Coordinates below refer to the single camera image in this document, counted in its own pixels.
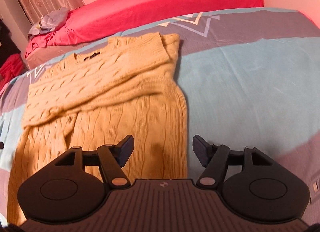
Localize yellow cable-knit sweater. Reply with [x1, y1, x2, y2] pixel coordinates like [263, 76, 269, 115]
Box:
[7, 32, 188, 225]

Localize red clothes pile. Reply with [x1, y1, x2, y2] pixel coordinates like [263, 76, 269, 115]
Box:
[0, 53, 25, 89]

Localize dark hanging clothes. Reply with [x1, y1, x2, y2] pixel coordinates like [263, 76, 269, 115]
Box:
[0, 20, 21, 66]

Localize blue grey patterned bedsheet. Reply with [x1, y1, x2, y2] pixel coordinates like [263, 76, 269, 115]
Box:
[0, 7, 320, 219]

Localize beige embossed mattress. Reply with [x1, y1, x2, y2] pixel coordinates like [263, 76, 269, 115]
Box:
[24, 37, 107, 69]

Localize crumpled blue grey cloth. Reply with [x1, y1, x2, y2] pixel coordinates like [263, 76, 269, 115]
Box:
[28, 7, 70, 39]

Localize red bed cover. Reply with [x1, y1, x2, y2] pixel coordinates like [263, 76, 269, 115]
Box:
[24, 0, 264, 58]

